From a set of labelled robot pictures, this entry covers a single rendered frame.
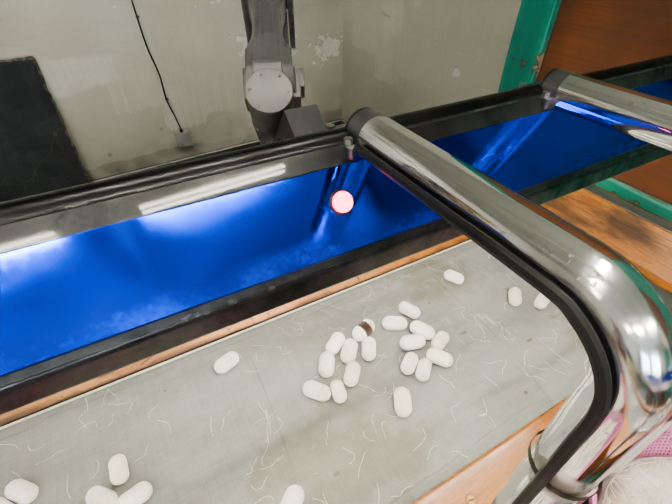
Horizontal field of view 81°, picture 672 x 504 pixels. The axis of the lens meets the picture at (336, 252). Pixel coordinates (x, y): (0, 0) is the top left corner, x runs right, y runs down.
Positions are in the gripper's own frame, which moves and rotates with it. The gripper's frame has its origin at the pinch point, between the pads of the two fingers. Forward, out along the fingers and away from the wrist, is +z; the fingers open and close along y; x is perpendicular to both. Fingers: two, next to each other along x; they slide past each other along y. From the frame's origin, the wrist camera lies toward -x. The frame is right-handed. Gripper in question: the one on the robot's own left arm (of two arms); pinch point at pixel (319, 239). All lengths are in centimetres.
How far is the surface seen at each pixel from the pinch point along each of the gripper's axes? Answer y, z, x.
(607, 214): 43.4, 11.9, -8.4
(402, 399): 0.1, 22.3, -6.1
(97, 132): -33, -115, 161
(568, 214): 42.3, 9.7, -3.2
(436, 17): 124, -95, 79
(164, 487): -26.9, 20.1, -1.3
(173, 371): -23.2, 9.4, 7.6
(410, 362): 4.2, 19.6, -3.5
